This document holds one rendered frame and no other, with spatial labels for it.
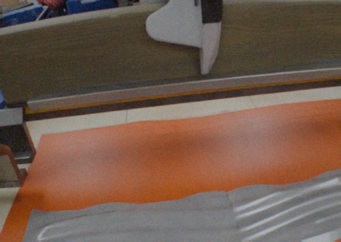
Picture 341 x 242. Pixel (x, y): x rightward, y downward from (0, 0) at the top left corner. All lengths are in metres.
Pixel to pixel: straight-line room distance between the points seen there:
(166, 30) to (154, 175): 0.14
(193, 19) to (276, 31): 0.08
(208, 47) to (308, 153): 0.16
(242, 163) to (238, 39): 0.12
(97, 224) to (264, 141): 0.19
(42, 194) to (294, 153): 0.26
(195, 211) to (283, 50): 0.17
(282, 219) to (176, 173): 0.11
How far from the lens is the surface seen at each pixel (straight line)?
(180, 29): 0.26
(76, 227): 0.27
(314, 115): 0.41
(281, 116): 0.39
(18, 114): 0.32
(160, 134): 0.36
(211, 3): 0.24
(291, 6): 0.30
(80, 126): 0.41
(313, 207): 0.28
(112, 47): 0.28
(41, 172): 0.35
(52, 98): 0.29
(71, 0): 0.88
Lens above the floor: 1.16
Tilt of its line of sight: 31 degrees down
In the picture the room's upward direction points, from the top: 6 degrees counter-clockwise
